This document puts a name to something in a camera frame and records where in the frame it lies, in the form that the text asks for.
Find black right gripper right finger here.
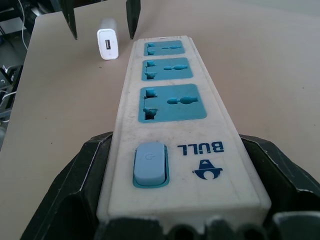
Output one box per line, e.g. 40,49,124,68
238,133,320,216

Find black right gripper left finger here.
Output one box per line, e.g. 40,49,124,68
19,130,115,240

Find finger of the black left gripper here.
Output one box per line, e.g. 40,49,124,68
125,0,142,40
62,0,79,41

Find white power strip blue sockets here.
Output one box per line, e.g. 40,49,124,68
96,34,272,222

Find white USB charger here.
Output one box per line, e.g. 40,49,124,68
96,17,121,62

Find thin white cable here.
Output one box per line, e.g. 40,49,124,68
20,0,29,51
0,90,17,106

